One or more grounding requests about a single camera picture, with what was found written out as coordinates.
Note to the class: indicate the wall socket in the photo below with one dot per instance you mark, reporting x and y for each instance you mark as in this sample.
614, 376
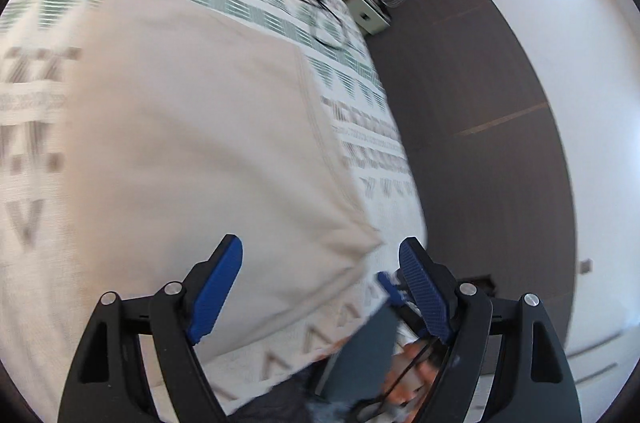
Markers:
586, 266

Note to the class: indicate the person's right hand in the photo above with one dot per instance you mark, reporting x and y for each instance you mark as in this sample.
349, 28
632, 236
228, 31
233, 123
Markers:
425, 368

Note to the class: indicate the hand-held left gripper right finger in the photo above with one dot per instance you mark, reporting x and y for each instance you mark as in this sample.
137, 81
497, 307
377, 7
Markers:
425, 288

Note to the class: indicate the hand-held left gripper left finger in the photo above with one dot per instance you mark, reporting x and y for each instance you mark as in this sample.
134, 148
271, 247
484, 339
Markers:
215, 288

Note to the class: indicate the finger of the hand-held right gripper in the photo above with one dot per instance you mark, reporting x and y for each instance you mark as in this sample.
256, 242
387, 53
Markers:
389, 285

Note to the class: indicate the triangle patterned blanket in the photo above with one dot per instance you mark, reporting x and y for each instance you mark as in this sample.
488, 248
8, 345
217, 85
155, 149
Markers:
370, 143

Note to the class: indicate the large beige sweatshirt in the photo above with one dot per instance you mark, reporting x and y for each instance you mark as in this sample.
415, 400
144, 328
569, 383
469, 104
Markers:
200, 143

